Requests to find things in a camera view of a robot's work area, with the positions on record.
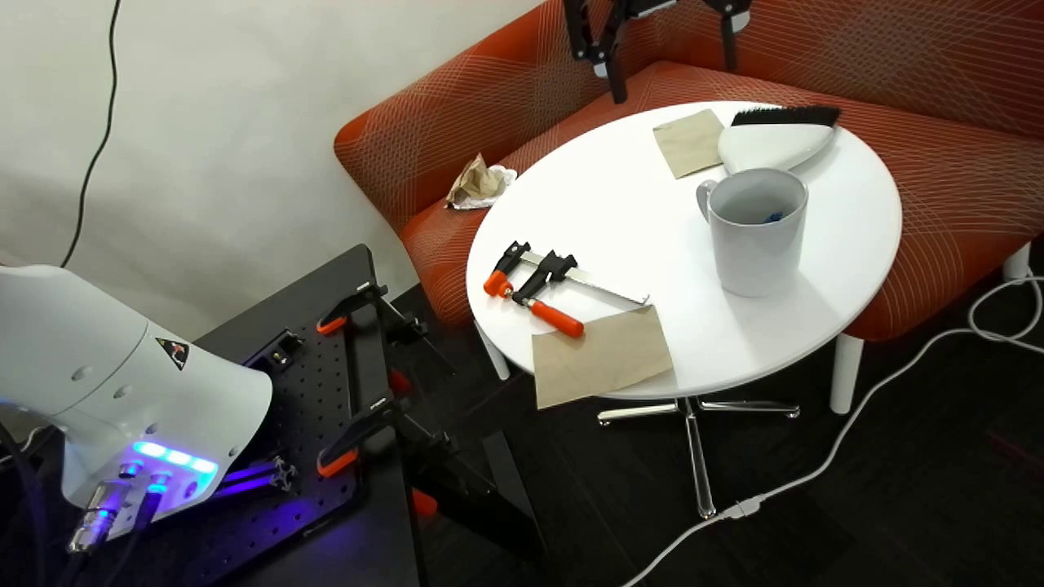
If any chrome table base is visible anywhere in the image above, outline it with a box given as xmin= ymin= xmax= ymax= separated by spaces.
xmin=594 ymin=394 xmax=804 ymax=524

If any black wall cable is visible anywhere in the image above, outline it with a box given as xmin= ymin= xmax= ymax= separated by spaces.
xmin=57 ymin=0 xmax=129 ymax=272

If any white floor cable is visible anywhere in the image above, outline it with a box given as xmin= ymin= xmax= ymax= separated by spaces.
xmin=616 ymin=272 xmax=1044 ymax=587

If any black clamp with orange handle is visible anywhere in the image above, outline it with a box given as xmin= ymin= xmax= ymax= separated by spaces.
xmin=315 ymin=394 xmax=461 ymax=523
xmin=315 ymin=277 xmax=435 ymax=345

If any small tan cardboard sheet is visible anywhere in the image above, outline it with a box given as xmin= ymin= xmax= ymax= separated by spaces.
xmin=651 ymin=104 xmax=730 ymax=184

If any grey mug cup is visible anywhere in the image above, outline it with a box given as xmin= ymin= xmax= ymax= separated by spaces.
xmin=693 ymin=165 xmax=815 ymax=302

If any crumpled paper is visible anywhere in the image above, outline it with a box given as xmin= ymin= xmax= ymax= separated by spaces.
xmin=444 ymin=149 xmax=523 ymax=215

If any orange patterned sofa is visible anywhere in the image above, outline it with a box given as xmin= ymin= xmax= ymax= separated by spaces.
xmin=331 ymin=0 xmax=1044 ymax=422

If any steel bar clamp orange handle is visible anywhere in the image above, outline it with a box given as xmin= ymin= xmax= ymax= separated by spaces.
xmin=480 ymin=237 xmax=656 ymax=344

